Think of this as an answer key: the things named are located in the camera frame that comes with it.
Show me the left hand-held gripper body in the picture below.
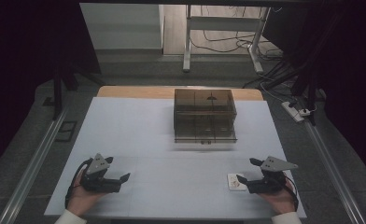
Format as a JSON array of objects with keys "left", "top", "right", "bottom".
[{"left": 79, "top": 152, "right": 123, "bottom": 194}]

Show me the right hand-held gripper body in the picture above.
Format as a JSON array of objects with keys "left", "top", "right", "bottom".
[{"left": 246, "top": 156, "right": 299, "bottom": 194}]

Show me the small white card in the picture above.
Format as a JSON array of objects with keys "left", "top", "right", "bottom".
[{"left": 227, "top": 173, "right": 248, "bottom": 192}]

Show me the person's left hand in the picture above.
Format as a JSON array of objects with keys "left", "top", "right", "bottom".
[{"left": 66, "top": 169, "right": 106, "bottom": 217}]

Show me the person's right hand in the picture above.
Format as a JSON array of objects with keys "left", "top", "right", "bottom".
[{"left": 259, "top": 180, "right": 298, "bottom": 216}]

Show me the white table cover sheet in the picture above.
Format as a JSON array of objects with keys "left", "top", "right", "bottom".
[{"left": 43, "top": 96, "right": 308, "bottom": 219}]

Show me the person's left white sleeve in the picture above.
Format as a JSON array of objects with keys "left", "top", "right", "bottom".
[{"left": 54, "top": 209, "right": 88, "bottom": 224}]

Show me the person's white sleeve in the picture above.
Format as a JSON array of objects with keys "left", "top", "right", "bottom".
[
  {"left": 271, "top": 211, "right": 303, "bottom": 224},
  {"left": 54, "top": 209, "right": 88, "bottom": 224}
]

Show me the black floor plate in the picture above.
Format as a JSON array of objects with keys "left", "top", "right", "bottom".
[{"left": 54, "top": 119, "right": 78, "bottom": 144}]

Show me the person's right white sleeve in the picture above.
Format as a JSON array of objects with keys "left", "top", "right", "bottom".
[{"left": 271, "top": 211, "right": 303, "bottom": 224}]

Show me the white power strip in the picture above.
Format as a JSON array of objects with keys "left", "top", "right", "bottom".
[{"left": 280, "top": 101, "right": 305, "bottom": 123}]

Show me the white plug adaptor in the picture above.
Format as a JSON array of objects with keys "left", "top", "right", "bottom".
[{"left": 299, "top": 106, "right": 313, "bottom": 119}]

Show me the brown transparent drawer box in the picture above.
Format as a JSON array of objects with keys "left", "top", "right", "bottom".
[{"left": 173, "top": 88, "right": 238, "bottom": 145}]

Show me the black curtain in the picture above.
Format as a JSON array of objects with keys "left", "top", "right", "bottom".
[
  {"left": 0, "top": 0, "right": 103, "bottom": 176},
  {"left": 260, "top": 0, "right": 366, "bottom": 185}
]

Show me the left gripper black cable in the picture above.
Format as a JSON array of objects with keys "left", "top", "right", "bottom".
[{"left": 64, "top": 157, "right": 93, "bottom": 210}]

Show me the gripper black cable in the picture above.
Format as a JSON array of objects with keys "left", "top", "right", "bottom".
[
  {"left": 64, "top": 157, "right": 93, "bottom": 210},
  {"left": 283, "top": 175, "right": 300, "bottom": 213}
]

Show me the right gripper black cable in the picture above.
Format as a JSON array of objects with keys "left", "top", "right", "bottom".
[{"left": 283, "top": 175, "right": 300, "bottom": 213}]

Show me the aluminium rail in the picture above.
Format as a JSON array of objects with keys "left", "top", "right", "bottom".
[
  {"left": 0, "top": 106, "right": 69, "bottom": 224},
  {"left": 304, "top": 120, "right": 366, "bottom": 224}
]

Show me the white floor cable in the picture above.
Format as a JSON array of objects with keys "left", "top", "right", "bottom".
[{"left": 259, "top": 81, "right": 288, "bottom": 105}]

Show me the bundle of black floor cables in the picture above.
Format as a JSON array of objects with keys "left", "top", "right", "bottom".
[{"left": 242, "top": 58, "right": 299, "bottom": 91}]

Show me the black floor cable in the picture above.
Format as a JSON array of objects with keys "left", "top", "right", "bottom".
[{"left": 190, "top": 5, "right": 285, "bottom": 61}]

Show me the white metal desk frame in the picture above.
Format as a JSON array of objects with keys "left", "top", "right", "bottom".
[{"left": 182, "top": 4, "right": 272, "bottom": 75}]

